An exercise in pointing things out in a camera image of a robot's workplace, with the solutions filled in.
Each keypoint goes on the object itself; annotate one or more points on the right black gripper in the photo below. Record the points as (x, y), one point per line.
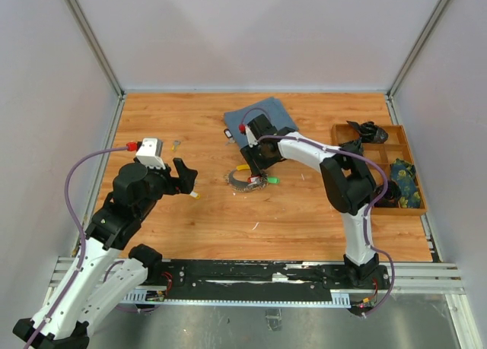
(256, 166)

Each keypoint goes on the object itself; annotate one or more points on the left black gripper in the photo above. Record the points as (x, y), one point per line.
(185, 173)

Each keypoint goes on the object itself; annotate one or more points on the yellow tagged key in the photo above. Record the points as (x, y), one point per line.
(195, 195)

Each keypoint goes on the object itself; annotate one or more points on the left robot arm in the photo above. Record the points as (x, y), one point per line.
(81, 302)

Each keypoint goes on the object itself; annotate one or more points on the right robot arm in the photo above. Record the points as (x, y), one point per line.
(348, 183)

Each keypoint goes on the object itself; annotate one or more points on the green key tag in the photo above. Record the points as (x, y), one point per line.
(273, 180)

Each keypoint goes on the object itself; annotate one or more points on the folded blue cloth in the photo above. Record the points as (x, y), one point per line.
(271, 107)

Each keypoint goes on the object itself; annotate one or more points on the black key fob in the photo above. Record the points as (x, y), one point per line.
(227, 133)

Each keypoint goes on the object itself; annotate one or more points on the dark rolled tie middle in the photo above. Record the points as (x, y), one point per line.
(354, 145)

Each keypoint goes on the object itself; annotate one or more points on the dark rolled tie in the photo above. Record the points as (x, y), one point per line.
(391, 197)
(369, 132)
(354, 145)

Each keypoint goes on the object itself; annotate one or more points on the dark rolled tie top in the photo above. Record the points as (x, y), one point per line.
(369, 132)

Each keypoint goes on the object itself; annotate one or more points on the wooden compartment tray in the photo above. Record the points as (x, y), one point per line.
(395, 147)

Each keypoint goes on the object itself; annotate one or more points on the dark rolled tie bottom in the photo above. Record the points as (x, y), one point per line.
(391, 197)

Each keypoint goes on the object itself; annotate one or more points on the blue floral rolled tie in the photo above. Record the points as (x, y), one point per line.
(403, 173)

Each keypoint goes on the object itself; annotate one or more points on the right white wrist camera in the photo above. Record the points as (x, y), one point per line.
(252, 140)

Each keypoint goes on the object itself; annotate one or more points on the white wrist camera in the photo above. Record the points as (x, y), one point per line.
(149, 153)
(252, 140)

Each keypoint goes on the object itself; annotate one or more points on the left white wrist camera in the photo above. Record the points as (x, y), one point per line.
(149, 153)

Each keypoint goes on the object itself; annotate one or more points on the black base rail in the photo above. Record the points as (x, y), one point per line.
(260, 282)

